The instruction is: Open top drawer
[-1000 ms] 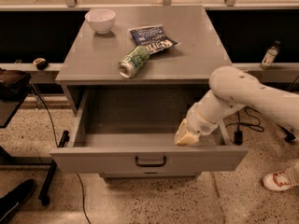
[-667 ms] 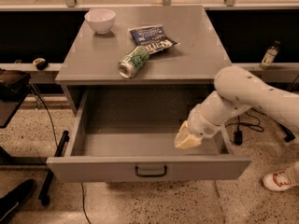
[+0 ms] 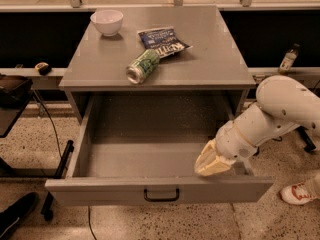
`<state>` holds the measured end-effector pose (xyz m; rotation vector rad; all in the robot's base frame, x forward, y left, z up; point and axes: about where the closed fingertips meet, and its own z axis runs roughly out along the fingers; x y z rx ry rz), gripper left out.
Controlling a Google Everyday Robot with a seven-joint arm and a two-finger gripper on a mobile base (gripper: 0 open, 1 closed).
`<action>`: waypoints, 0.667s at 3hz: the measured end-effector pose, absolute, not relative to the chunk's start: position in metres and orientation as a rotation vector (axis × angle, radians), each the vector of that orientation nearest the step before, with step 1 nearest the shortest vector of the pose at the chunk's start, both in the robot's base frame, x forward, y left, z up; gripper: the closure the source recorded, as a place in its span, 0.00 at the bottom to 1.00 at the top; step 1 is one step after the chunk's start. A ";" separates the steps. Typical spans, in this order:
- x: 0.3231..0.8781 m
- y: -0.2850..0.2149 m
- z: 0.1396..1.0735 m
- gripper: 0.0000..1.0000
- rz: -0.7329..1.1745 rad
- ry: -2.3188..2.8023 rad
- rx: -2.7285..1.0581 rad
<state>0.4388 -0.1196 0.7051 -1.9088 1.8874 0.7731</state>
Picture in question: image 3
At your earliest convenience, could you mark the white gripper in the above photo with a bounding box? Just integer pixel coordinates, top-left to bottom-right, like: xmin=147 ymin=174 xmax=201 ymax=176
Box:
xmin=194 ymin=121 xmax=258 ymax=177

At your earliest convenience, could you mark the grey top drawer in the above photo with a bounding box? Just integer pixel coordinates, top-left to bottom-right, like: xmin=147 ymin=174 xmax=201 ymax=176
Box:
xmin=46 ymin=93 xmax=273 ymax=206

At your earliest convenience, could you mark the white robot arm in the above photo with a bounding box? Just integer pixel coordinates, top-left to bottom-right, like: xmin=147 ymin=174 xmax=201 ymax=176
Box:
xmin=194 ymin=75 xmax=320 ymax=176

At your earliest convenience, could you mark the grey drawer cabinet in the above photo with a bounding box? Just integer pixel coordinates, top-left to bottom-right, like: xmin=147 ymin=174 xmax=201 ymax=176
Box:
xmin=60 ymin=5 xmax=254 ymax=114

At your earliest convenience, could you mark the white red sneaker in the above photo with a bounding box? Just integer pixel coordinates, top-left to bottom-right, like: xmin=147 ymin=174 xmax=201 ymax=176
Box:
xmin=279 ymin=182 xmax=317 ymax=205

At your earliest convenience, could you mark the black chair leg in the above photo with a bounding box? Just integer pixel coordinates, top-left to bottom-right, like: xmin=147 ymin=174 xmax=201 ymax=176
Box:
xmin=297 ymin=127 xmax=316 ymax=153

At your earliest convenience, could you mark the green soda can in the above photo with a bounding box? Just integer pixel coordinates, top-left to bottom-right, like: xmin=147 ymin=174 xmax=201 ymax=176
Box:
xmin=126 ymin=49 xmax=160 ymax=84

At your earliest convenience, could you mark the clear bottle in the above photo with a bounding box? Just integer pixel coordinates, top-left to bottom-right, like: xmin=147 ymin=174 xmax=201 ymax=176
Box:
xmin=278 ymin=43 xmax=300 ymax=75

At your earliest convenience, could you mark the blue chip bag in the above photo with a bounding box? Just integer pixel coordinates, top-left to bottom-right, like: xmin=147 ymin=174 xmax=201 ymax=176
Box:
xmin=138 ymin=26 xmax=189 ymax=58

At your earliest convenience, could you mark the white bowl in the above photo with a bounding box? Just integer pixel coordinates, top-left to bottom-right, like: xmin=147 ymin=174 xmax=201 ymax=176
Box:
xmin=90 ymin=9 xmax=124 ymax=36

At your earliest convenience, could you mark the black stand leg with wheel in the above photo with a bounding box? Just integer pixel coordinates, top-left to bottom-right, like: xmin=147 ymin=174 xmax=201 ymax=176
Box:
xmin=41 ymin=140 xmax=74 ymax=221

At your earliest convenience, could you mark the yellow tape measure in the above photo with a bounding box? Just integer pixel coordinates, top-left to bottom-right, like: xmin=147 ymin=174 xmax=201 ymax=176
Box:
xmin=35 ymin=62 xmax=52 ymax=75

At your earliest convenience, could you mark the black shoe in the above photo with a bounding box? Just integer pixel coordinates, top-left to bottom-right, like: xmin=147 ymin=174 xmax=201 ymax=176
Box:
xmin=0 ymin=192 xmax=39 ymax=240

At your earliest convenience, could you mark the black tray on stand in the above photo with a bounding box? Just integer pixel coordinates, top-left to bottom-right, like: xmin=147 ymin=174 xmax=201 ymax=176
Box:
xmin=0 ymin=74 xmax=33 ymax=138

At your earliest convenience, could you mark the black floor cable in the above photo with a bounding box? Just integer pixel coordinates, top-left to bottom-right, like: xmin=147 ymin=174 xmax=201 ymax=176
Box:
xmin=32 ymin=89 xmax=98 ymax=240

